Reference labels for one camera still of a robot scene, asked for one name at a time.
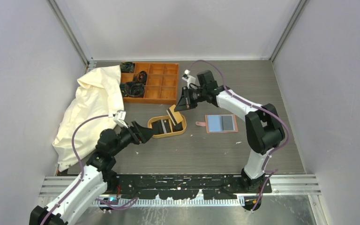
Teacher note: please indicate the black coiled cable large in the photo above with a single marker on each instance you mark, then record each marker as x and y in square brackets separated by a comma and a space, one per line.
[132, 89]

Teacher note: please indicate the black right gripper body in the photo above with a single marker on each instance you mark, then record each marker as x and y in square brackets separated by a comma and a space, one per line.
[197, 95]

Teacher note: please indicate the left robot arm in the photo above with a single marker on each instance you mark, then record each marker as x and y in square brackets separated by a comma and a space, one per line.
[94, 179]

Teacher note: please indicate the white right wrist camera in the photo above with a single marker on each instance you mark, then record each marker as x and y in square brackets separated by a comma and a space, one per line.
[188, 78]

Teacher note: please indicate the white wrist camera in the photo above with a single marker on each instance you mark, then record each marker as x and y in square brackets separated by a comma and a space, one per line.
[188, 78]
[119, 118]

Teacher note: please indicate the aluminium front rail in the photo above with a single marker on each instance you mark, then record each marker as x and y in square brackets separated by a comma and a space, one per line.
[281, 185]

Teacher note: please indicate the orange compartment organizer tray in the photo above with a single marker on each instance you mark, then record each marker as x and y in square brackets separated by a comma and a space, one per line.
[161, 81]

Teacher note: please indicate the yellow oval tray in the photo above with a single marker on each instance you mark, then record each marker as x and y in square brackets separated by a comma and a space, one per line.
[176, 130]

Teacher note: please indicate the gold black credit card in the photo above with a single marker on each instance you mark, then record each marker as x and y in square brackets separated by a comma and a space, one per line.
[175, 117]

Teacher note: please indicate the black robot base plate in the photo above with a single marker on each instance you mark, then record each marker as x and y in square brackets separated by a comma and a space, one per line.
[183, 186]

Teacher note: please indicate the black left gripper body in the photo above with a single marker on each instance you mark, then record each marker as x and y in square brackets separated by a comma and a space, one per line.
[129, 136]

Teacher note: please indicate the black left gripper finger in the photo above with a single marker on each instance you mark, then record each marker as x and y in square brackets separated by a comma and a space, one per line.
[137, 127]
[145, 134]

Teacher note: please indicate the cream cloth bag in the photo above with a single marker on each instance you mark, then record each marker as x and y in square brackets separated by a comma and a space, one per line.
[97, 95]

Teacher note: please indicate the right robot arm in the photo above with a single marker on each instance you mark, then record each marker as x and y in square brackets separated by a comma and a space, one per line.
[264, 129]

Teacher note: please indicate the tan leather card holder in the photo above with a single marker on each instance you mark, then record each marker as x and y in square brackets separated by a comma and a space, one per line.
[220, 123]

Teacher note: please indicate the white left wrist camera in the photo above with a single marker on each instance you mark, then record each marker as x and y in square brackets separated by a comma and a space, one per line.
[119, 118]

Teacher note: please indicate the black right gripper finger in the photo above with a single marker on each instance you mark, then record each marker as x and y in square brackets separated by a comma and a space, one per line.
[186, 103]
[184, 95]

